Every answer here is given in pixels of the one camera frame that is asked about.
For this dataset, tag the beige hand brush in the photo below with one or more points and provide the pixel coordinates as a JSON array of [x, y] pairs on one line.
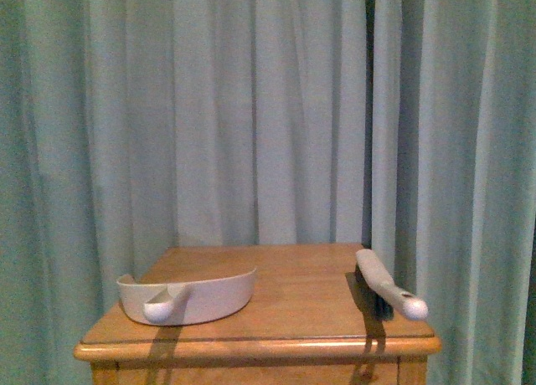
[[388, 297]]

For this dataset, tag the beige plastic dustpan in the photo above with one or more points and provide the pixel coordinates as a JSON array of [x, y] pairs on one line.
[[185, 303]]

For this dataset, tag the wooden nightstand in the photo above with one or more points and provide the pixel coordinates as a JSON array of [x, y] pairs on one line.
[[310, 321]]

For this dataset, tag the green curtain left panel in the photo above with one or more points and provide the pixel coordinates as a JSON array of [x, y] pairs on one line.
[[129, 126]]

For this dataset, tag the green curtain panel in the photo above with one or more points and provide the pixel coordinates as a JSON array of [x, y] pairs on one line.
[[129, 126], [453, 176]]

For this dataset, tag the green curtain right panel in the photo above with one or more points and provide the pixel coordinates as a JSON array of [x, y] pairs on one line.
[[453, 176]]

